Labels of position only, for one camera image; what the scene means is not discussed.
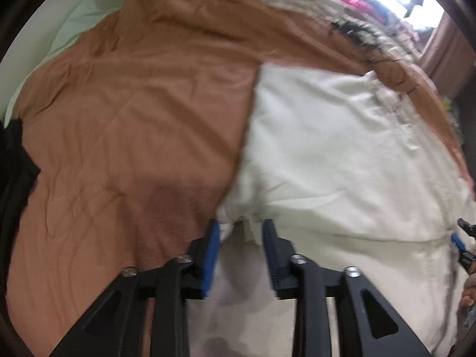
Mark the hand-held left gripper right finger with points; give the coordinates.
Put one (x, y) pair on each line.
(268, 253)

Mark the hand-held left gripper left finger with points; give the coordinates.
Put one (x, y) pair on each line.
(211, 256)

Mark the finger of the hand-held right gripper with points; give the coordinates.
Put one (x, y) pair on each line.
(466, 227)
(456, 241)

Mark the cream garment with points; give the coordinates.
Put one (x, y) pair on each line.
(334, 156)

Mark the person's right hand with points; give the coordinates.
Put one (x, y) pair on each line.
(469, 292)

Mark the brown bed sheet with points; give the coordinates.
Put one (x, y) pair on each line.
(130, 119)

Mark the pink curtain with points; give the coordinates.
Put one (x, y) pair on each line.
(444, 55)

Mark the dark cloth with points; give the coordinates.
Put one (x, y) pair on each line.
(16, 171)

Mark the pale green pillow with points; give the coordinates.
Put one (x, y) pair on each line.
(55, 33)

